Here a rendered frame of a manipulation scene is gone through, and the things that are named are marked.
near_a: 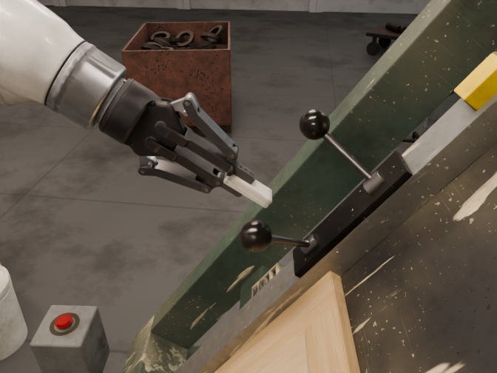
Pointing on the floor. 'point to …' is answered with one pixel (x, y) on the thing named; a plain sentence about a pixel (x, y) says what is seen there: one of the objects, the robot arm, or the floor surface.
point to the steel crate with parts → (185, 65)
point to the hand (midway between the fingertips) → (248, 186)
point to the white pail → (9, 317)
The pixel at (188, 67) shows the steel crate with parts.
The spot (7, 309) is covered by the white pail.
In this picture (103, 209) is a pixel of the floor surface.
